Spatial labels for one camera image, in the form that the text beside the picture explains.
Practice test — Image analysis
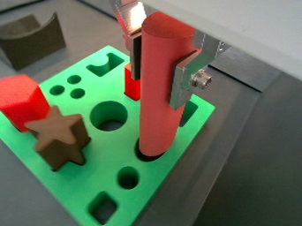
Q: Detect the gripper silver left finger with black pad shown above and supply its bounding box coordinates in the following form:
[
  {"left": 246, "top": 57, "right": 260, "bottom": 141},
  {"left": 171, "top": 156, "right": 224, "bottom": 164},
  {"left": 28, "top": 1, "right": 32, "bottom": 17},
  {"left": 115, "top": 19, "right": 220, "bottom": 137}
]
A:
[{"left": 111, "top": 0, "right": 146, "bottom": 80}]

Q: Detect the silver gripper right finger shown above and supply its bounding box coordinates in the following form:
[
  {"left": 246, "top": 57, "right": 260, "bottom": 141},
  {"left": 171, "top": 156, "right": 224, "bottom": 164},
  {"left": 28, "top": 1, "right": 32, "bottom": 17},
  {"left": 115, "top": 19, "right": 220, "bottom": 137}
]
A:
[{"left": 169, "top": 30, "right": 229, "bottom": 109}]

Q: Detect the red oval cylinder peg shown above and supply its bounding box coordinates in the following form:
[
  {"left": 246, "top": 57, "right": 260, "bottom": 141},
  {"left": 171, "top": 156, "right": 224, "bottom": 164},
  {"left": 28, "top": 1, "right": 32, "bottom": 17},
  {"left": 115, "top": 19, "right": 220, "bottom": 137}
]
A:
[{"left": 139, "top": 11, "right": 195, "bottom": 156}]

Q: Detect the green foam shape board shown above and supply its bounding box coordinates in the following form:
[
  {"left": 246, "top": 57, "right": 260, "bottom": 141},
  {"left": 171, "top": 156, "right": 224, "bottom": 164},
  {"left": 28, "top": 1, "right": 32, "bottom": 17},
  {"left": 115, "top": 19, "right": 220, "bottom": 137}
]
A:
[{"left": 0, "top": 46, "right": 216, "bottom": 226}]

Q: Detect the red square block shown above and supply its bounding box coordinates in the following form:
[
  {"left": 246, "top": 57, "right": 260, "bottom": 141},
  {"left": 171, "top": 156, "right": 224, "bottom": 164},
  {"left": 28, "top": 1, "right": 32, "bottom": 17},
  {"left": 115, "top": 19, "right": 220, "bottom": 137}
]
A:
[{"left": 125, "top": 64, "right": 141, "bottom": 101}]

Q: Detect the black curved block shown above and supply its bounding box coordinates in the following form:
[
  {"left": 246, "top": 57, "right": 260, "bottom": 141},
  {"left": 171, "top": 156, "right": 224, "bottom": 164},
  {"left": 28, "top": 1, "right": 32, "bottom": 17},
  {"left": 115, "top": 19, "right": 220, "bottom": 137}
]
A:
[{"left": 0, "top": 13, "right": 66, "bottom": 70}]

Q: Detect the brown star block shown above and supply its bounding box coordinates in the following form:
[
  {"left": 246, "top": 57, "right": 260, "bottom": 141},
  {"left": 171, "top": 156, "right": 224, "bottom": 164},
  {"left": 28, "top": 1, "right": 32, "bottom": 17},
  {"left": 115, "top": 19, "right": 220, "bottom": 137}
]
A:
[{"left": 26, "top": 106, "right": 91, "bottom": 171}]

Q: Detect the red hexagonal block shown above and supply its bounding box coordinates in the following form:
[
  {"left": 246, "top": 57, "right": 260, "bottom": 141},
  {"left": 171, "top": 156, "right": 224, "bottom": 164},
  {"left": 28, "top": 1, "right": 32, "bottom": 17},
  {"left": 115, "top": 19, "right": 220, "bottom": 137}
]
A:
[{"left": 0, "top": 74, "right": 50, "bottom": 132}]

